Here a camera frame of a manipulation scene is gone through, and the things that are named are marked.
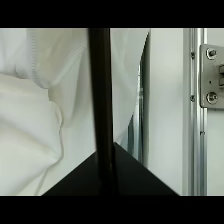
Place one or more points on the white long-sleeved shirt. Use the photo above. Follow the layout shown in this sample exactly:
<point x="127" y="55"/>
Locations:
<point x="36" y="116"/>

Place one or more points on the black clothes hanger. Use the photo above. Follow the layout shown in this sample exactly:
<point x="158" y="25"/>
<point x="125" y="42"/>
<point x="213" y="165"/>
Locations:
<point x="100" y="83"/>

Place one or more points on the silver frame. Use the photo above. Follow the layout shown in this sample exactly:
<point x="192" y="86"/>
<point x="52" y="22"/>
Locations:
<point x="195" y="133"/>

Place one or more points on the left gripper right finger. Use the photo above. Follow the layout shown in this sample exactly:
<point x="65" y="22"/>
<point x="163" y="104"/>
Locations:
<point x="140" y="180"/>

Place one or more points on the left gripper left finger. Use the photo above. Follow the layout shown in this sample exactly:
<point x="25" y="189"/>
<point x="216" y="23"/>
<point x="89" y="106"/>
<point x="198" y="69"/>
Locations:
<point x="80" y="181"/>

